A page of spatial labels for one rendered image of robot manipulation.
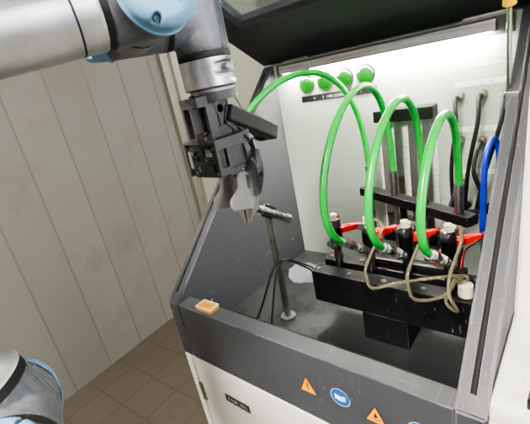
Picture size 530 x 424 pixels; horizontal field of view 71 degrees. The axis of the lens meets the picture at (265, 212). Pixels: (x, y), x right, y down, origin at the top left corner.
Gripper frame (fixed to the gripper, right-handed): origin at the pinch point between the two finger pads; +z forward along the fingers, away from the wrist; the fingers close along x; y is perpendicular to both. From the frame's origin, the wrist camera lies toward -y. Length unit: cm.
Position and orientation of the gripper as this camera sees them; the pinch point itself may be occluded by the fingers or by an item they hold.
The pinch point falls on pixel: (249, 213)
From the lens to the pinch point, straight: 62.1
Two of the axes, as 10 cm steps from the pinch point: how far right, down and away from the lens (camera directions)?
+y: -6.2, 3.8, -6.9
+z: 1.9, 9.2, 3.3
